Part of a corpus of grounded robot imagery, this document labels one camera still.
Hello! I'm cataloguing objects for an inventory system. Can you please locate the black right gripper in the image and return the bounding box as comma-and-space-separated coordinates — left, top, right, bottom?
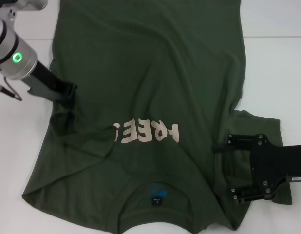
212, 133, 301, 204

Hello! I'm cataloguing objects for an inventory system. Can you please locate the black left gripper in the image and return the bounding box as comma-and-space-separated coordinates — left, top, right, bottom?
27, 62, 78, 108

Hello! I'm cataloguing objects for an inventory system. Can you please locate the dark green printed T-shirt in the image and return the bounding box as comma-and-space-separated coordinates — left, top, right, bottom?
21, 0, 294, 234

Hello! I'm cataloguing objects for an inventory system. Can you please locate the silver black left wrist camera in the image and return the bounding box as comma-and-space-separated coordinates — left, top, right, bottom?
0, 0, 48, 12

